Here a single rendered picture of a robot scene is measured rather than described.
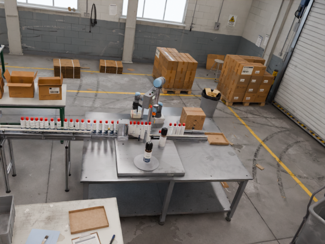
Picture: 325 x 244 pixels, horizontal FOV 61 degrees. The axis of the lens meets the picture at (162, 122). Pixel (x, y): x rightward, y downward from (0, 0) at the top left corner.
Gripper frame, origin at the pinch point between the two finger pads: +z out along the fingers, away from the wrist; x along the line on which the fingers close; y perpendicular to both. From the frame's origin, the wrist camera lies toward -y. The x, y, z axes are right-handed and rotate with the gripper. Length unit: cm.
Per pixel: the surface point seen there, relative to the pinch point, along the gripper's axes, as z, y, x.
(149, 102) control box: -51, -2, 59
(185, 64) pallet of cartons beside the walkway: 5, -170, -268
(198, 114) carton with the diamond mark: -24, -84, 41
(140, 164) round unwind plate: -1, 14, 123
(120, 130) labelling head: -16, 34, 73
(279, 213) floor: 88, -212, 139
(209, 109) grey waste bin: 58, -196, -131
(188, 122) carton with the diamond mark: -10, -72, 41
